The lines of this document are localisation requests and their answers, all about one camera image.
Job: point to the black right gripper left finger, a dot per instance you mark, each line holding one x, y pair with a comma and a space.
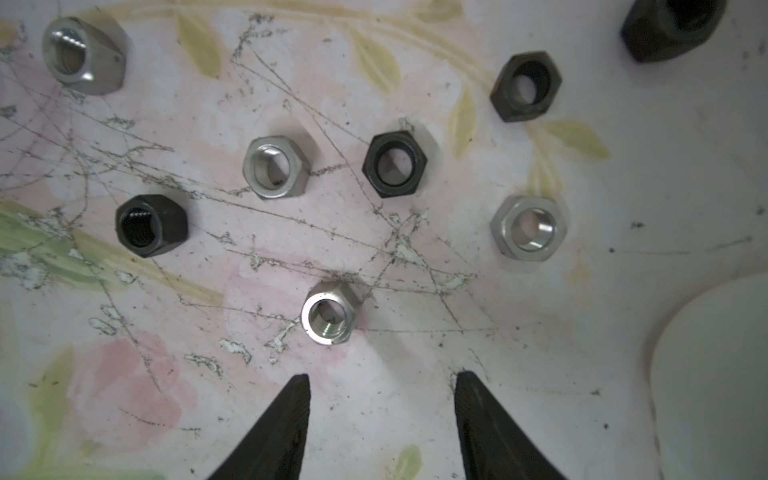
274, 447

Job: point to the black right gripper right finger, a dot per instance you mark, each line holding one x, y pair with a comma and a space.
492, 444

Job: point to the black nut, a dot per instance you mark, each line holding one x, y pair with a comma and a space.
394, 164
526, 87
661, 30
151, 225

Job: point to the white storage box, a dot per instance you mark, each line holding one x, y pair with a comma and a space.
708, 381

